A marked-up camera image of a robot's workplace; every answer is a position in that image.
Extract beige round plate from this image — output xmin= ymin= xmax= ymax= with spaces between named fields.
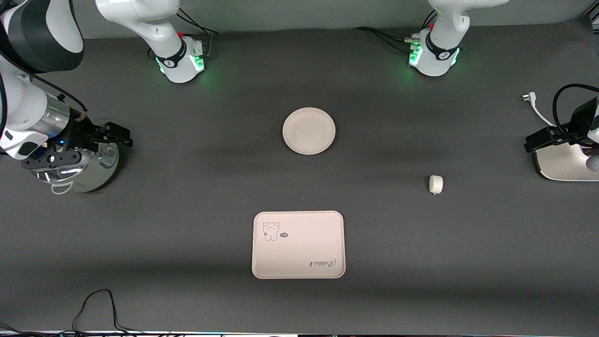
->
xmin=282 ymin=107 xmax=336 ymax=155

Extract beige tray with rabbit print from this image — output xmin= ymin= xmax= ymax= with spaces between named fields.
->
xmin=252 ymin=211 xmax=346 ymax=280

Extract steel cooking pot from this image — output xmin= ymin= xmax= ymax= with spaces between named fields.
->
xmin=29 ymin=139 xmax=120 ymax=195

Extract glass pot lid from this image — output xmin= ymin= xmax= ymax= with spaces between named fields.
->
xmin=30 ymin=149 xmax=102 ymax=186

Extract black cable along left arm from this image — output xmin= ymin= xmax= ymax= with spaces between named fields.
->
xmin=552 ymin=83 xmax=599 ymax=137

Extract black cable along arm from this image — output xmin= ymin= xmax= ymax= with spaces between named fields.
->
xmin=552 ymin=83 xmax=599 ymax=137
xmin=0 ymin=49 xmax=88 ymax=115

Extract white power cable with plug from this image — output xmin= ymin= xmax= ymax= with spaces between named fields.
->
xmin=521 ymin=93 xmax=557 ymax=128

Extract black cable along right arm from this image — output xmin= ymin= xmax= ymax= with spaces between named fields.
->
xmin=0 ymin=49 xmax=88 ymax=115

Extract black cables at arm base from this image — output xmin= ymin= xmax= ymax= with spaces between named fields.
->
xmin=353 ymin=26 xmax=420 ymax=50
xmin=177 ymin=7 xmax=219 ymax=36

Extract thin black cable on table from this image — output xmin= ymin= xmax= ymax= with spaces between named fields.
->
xmin=0 ymin=289 xmax=141 ymax=335

